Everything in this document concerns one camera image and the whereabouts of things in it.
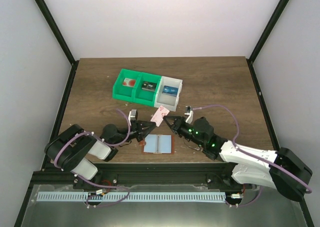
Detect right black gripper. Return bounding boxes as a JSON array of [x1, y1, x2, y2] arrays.
[[163, 116, 206, 148]]

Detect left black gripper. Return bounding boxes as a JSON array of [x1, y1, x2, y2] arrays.
[[112, 119, 156, 146]]

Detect white red credit card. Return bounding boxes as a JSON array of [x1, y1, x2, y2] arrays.
[[150, 105, 170, 127]]

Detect brown leather card holder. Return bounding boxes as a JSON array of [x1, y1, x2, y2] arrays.
[[139, 134, 175, 155]]

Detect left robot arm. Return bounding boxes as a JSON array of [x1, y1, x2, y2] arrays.
[[44, 120, 156, 189]]

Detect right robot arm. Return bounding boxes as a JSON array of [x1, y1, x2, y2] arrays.
[[164, 116, 313, 202]]

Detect blue VIP card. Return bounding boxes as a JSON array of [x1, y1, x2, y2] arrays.
[[162, 85, 179, 97]]

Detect black card in bin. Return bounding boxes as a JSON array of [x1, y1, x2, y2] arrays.
[[141, 81, 157, 92]]

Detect white storage bin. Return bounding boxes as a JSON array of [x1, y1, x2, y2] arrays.
[[154, 76, 183, 112]]

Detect middle green storage bin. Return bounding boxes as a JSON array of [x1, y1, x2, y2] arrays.
[[133, 72, 161, 107]]

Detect green storage bin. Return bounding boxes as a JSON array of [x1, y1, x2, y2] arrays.
[[112, 68, 142, 103], [133, 72, 161, 107]]

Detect left green storage bin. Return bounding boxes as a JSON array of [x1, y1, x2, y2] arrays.
[[112, 68, 142, 103]]

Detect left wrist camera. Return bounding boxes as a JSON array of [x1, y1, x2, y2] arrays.
[[128, 109, 138, 125]]

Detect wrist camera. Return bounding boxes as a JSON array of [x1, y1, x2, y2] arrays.
[[128, 109, 138, 125], [184, 106, 194, 124]]

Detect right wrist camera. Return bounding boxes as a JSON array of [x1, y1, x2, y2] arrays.
[[184, 106, 194, 124]]

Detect black aluminium frame rail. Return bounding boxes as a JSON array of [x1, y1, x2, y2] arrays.
[[32, 163, 241, 190]]

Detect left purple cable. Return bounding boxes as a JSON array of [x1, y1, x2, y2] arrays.
[[53, 108, 133, 169]]

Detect purple cable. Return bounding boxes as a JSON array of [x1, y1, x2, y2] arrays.
[[191, 104, 313, 194], [53, 108, 133, 169]]

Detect light blue slotted cable duct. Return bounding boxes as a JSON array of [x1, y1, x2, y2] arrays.
[[36, 191, 226, 203]]

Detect right black frame post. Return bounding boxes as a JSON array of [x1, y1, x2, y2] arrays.
[[248, 0, 298, 63]]

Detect black frame post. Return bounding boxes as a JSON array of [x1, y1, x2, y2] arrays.
[[248, 0, 298, 63], [26, 0, 77, 66]]

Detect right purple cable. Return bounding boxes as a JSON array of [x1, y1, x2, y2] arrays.
[[191, 104, 313, 194]]

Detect left black frame post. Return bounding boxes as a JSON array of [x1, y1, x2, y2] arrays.
[[26, 0, 77, 66]]

